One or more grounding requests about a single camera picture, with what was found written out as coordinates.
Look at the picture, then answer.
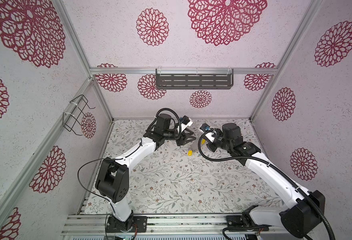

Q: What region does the right black corrugated cable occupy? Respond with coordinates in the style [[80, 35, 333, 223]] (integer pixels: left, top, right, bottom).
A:
[[197, 131, 336, 240]]

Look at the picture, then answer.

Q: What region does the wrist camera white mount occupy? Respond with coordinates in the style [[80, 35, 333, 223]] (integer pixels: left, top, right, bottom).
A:
[[199, 123, 220, 143], [180, 116, 193, 133]]

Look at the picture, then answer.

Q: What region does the black slotted wall shelf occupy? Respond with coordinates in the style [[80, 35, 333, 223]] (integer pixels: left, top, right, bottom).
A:
[[155, 69, 234, 90]]

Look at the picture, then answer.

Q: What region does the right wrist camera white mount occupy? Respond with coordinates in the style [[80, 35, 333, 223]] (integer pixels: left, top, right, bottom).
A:
[[199, 123, 220, 143]]

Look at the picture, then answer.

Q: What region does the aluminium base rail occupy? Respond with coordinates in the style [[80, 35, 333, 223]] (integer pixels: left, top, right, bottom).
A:
[[61, 212, 288, 238]]

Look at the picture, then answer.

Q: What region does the black wire wall rack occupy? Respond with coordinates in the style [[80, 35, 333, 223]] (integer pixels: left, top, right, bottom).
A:
[[61, 95, 95, 136]]

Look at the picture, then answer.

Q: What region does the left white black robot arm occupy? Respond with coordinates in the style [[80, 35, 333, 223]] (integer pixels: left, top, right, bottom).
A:
[[95, 109, 196, 232]]

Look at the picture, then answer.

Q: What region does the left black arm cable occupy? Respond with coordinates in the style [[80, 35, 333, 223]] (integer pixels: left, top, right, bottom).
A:
[[77, 158, 116, 205]]

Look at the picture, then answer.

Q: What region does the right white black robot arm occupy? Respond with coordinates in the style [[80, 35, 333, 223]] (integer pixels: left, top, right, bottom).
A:
[[200, 123, 325, 239]]

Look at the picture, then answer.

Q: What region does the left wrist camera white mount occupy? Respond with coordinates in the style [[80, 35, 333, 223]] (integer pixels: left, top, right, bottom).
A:
[[180, 116, 193, 133]]

